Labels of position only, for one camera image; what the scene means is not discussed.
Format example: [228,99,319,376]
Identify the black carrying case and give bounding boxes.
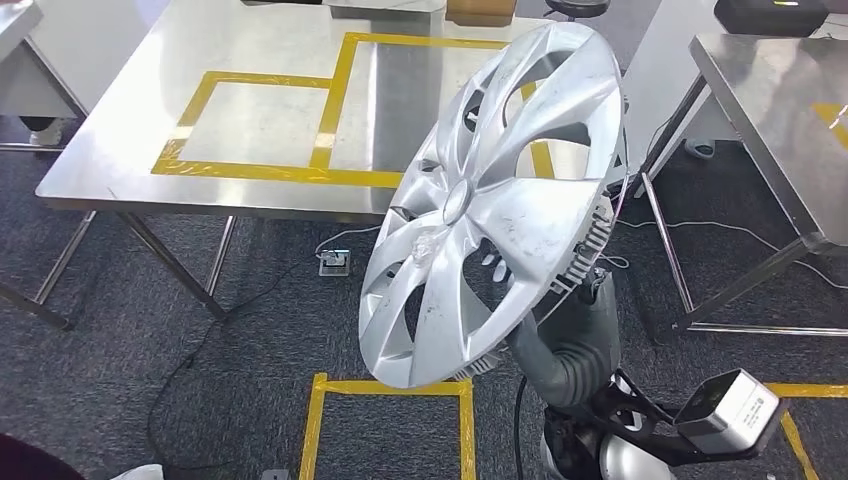
[713,0,831,38]

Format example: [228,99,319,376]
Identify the stainless steel table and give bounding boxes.
[629,33,848,339]
[0,0,91,155]

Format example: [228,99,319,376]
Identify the black floor cable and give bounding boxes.
[145,253,321,473]

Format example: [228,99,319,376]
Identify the stainless steel workbench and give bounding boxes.
[34,0,641,333]

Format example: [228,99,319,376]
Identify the grey equipment box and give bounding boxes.
[323,0,447,21]

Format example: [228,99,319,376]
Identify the yellow floor tape marking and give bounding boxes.
[765,382,848,480]

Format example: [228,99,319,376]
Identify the silver plastic wheel cover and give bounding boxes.
[357,21,629,390]

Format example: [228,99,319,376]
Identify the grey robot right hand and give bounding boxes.
[480,253,624,391]

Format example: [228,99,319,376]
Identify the white floor cable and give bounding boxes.
[616,218,848,293]

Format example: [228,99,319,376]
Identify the white socket cable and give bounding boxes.
[313,223,384,261]

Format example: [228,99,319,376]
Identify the brown cardboard box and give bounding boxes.
[445,0,519,28]

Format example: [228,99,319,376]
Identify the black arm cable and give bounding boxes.
[512,374,533,480]

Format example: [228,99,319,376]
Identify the silver floor socket box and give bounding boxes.
[317,248,352,279]

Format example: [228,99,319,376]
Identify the white cabinet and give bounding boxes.
[0,0,174,122]
[622,0,740,200]

